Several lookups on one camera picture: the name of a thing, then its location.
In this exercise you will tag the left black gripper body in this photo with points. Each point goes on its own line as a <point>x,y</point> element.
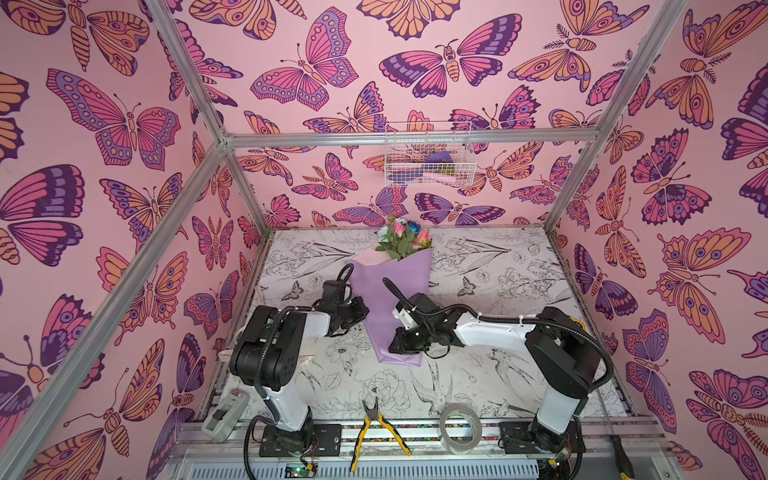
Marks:
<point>349,314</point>

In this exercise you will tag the purple pink wrapping paper sheet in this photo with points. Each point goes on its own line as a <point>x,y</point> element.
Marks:
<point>410,275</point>

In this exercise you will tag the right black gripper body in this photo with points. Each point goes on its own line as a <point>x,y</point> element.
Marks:
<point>409,338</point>

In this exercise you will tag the aluminium front rail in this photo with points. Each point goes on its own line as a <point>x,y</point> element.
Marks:
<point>194,457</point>

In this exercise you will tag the black yellow screwdriver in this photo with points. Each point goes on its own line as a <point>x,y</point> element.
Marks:
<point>622,461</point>

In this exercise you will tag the pink orange fake rose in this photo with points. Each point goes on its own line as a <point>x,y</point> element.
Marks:
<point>422,241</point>

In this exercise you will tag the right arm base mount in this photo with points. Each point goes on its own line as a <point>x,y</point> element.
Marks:
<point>522,437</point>

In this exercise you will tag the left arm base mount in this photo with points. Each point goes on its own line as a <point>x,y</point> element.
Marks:
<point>320,440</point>

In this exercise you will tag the clear tape roll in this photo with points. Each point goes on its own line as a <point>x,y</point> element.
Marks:
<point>460,429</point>

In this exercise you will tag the cream ribbon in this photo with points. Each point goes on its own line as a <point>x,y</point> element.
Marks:
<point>226,354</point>

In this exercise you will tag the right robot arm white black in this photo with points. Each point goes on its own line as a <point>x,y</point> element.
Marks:
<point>571,360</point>

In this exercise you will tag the white fake rose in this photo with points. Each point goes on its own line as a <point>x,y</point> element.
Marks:
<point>387,240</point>

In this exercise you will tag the white wire basket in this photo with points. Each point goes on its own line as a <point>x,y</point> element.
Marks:
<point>429,158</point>

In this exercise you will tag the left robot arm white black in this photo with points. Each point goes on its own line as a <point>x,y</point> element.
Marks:
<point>266,353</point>

